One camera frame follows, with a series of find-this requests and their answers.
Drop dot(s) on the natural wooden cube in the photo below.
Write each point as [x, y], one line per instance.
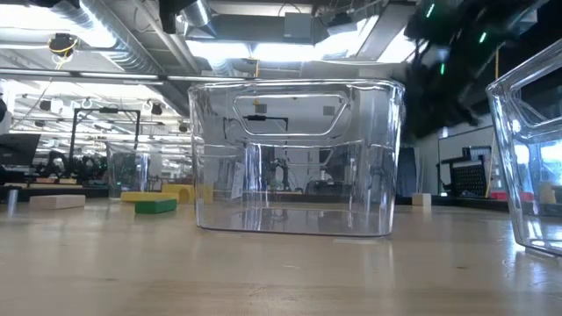
[421, 199]

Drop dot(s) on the yellow arch block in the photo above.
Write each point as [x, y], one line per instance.
[180, 191]

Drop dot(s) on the green rectangular block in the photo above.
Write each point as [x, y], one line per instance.
[156, 206]

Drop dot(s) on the yellow square block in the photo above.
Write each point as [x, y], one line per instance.
[131, 196]

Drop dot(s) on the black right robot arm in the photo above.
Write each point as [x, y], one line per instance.
[456, 44]

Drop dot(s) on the black pegboard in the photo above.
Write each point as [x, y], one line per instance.
[470, 177]

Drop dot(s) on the clear plastic bin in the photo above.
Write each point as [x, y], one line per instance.
[127, 171]
[527, 131]
[202, 175]

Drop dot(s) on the red plastic object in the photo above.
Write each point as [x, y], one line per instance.
[498, 196]

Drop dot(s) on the yellow cylinder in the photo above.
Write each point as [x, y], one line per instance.
[546, 193]

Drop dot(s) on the grey ceiling box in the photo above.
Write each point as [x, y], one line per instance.
[298, 25]

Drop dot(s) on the flat natural wooden block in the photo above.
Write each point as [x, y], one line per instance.
[57, 201]

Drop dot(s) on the black monitor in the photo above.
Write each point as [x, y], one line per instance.
[17, 149]

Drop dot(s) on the silver ventilation duct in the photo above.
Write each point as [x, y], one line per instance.
[131, 44]

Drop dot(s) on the black background rig frame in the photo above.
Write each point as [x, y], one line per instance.
[105, 110]

